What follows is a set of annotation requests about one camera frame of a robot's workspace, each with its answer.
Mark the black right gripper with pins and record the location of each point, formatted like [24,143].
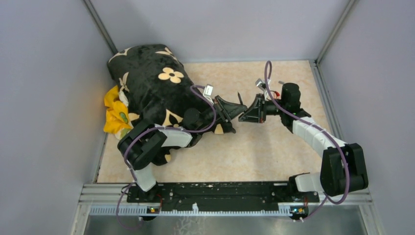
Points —
[257,111]

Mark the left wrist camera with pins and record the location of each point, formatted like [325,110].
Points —
[208,90]

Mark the black floral plush blanket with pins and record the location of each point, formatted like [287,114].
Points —
[153,85]

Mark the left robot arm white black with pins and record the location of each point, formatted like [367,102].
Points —
[148,142]

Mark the yellow cloth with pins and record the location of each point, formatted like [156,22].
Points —
[117,120]

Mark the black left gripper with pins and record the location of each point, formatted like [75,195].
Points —
[220,107]

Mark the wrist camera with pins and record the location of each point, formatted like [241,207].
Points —
[208,90]
[260,84]

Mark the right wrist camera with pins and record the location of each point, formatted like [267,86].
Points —
[260,84]

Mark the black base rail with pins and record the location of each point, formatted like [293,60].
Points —
[221,196]

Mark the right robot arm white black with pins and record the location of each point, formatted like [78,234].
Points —
[343,165]

